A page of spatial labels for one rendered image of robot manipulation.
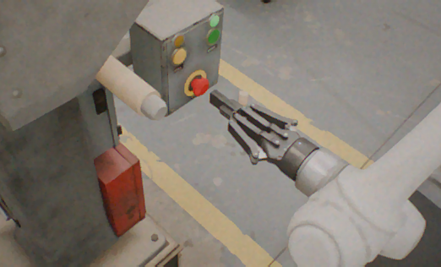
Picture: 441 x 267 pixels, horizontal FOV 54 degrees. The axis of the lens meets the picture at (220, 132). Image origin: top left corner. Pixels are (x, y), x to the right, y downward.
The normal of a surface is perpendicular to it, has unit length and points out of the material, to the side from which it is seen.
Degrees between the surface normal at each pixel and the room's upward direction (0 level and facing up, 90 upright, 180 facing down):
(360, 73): 0
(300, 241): 68
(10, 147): 90
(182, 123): 0
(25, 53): 90
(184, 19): 0
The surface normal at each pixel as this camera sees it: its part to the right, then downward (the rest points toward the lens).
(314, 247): -0.62, 0.22
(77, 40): 0.72, 0.56
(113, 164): 0.07, -0.65
